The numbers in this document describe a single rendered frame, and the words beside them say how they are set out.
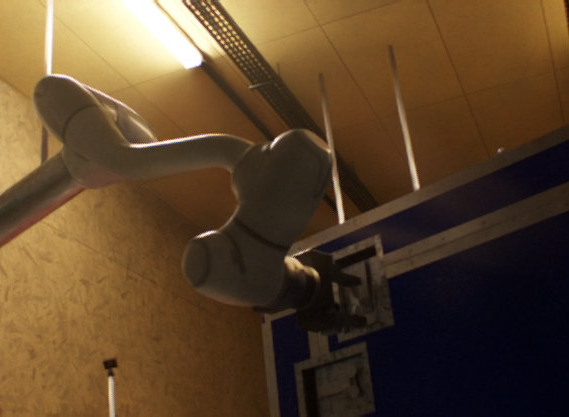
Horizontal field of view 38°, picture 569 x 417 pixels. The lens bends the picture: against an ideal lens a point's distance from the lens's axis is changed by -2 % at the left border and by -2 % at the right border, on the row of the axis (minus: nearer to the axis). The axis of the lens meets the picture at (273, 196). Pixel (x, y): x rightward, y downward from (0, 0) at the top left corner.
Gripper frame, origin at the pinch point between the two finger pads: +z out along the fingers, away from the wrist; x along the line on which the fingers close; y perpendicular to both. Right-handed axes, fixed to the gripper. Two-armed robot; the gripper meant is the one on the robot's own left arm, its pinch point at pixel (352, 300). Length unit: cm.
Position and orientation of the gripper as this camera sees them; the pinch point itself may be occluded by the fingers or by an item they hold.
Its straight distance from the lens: 152.7
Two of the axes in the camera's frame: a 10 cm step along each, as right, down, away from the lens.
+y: 7.2, -3.5, -5.9
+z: 6.8, 2.5, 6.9
